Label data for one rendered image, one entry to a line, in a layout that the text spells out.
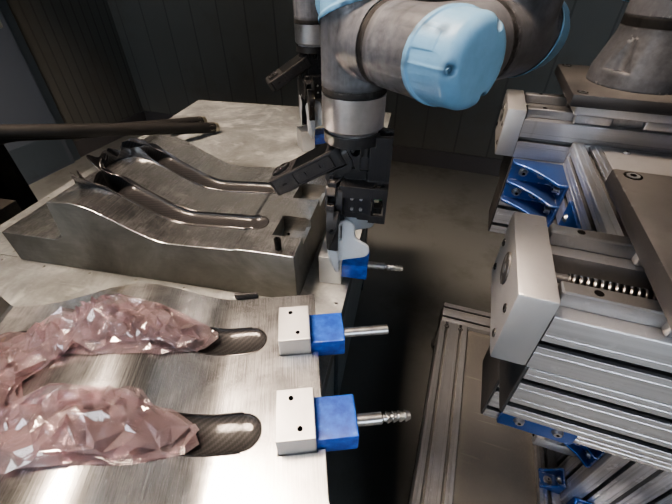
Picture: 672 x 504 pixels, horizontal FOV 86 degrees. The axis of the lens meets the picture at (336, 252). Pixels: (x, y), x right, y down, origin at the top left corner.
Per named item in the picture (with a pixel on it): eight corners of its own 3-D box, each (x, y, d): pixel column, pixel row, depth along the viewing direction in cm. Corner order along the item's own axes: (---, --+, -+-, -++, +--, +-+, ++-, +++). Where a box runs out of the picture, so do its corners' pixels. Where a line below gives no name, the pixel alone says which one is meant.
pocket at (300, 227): (311, 237, 59) (310, 218, 57) (303, 257, 55) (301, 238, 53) (285, 233, 60) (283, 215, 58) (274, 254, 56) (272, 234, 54)
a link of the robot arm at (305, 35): (299, 26, 78) (289, 20, 84) (300, 50, 81) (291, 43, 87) (332, 24, 80) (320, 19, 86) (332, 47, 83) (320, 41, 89)
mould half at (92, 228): (332, 210, 75) (332, 148, 67) (297, 301, 56) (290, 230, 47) (118, 186, 83) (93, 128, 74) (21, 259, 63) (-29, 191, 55)
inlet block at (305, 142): (341, 138, 104) (341, 119, 101) (347, 145, 101) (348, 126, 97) (297, 145, 101) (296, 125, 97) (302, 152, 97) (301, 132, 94)
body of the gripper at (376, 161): (383, 230, 49) (392, 143, 41) (320, 223, 50) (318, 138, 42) (387, 200, 55) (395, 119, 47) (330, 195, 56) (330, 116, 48)
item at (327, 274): (401, 270, 61) (405, 245, 58) (400, 291, 57) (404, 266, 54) (324, 262, 63) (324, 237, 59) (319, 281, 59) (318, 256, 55)
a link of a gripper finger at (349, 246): (365, 284, 53) (371, 225, 49) (325, 279, 53) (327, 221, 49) (367, 274, 55) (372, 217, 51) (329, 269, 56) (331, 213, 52)
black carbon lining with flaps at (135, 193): (293, 192, 67) (289, 143, 61) (263, 245, 55) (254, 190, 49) (126, 175, 73) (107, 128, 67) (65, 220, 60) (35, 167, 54)
